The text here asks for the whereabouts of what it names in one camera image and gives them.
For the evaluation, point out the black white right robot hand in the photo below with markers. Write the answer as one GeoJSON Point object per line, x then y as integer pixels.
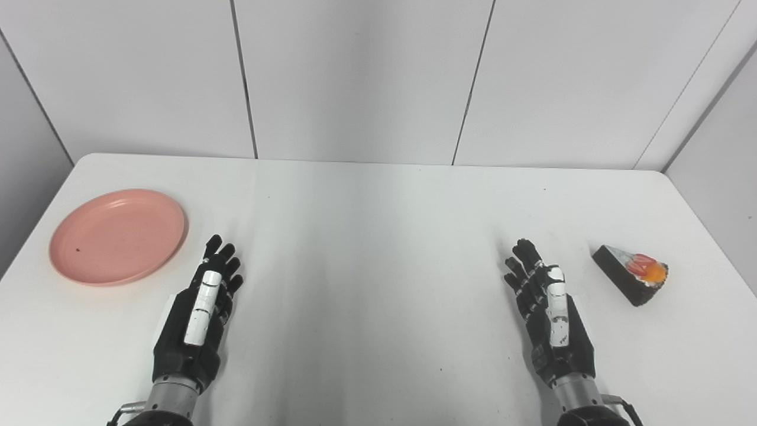
{"type": "Point", "coordinates": [556, 319]}

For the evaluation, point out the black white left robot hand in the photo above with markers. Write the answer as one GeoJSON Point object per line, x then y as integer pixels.
{"type": "Point", "coordinates": [198, 307]}

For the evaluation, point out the chocolate cake slice with fruit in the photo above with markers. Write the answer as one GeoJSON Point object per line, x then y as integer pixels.
{"type": "Point", "coordinates": [630, 278]}

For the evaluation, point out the pink round plate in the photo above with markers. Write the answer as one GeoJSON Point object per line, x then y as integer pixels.
{"type": "Point", "coordinates": [118, 236]}

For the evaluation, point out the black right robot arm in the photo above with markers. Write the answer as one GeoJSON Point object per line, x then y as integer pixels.
{"type": "Point", "coordinates": [582, 402]}

